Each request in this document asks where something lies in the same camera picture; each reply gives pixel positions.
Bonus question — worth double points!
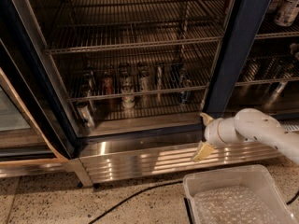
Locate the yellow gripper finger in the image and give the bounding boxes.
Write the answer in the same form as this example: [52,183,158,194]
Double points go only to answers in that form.
[200,112,213,126]
[192,141,215,162]

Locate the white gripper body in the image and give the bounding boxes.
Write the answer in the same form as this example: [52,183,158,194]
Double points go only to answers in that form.
[205,118,245,147]

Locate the blue pepsi can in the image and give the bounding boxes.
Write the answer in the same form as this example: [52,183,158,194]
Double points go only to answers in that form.
[178,79,192,104]

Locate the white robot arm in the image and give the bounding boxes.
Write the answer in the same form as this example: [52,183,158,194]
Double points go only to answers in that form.
[192,108,299,164]

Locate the dark blue can back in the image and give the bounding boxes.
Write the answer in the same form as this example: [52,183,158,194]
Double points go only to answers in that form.
[170,61,183,88]

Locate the slim white red can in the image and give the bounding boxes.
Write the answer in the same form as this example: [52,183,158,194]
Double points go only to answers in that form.
[155,63,164,90]

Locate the white silver can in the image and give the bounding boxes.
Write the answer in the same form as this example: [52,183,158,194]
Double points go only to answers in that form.
[137,63,150,91]

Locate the white red can front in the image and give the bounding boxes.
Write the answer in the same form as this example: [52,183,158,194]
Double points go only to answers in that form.
[121,86,135,109]

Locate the stainless steel fridge base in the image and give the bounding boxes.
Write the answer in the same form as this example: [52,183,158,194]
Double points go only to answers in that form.
[65,124,280,187]

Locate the white can behind front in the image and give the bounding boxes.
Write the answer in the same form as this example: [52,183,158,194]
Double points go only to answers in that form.
[119,63,132,87]

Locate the red orange can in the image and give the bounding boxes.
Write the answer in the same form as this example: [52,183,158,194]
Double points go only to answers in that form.
[102,65,114,95]

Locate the silver can front left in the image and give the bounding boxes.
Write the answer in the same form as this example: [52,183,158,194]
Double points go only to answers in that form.
[76,102,94,128]

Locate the dark can back left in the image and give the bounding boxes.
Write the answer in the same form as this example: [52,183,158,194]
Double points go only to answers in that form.
[82,65,95,96]

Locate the dark blue fridge pillar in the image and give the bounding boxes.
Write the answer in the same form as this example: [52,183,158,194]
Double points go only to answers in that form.
[203,0,271,118]

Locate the white can upper right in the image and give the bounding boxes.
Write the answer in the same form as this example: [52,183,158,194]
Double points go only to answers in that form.
[274,0,299,27]

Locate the open glass fridge door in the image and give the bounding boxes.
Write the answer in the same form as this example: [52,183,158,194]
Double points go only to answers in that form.
[0,0,76,177]

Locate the bubble wrap sheet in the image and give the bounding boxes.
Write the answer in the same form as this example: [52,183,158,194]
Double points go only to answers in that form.
[194,186,282,224]

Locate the translucent plastic bin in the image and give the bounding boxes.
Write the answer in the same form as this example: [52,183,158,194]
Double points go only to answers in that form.
[183,165,298,224]

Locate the black floor cable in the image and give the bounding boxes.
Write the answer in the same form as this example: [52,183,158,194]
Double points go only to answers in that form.
[87,179,183,224]

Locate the right compartment wire shelf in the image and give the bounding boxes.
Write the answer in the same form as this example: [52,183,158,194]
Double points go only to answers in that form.
[235,42,299,86]

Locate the bottom wire shelf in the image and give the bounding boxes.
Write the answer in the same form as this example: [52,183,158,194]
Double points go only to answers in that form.
[65,60,209,122]

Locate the middle wire shelf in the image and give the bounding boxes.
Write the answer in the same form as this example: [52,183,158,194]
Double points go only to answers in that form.
[45,22,224,54]

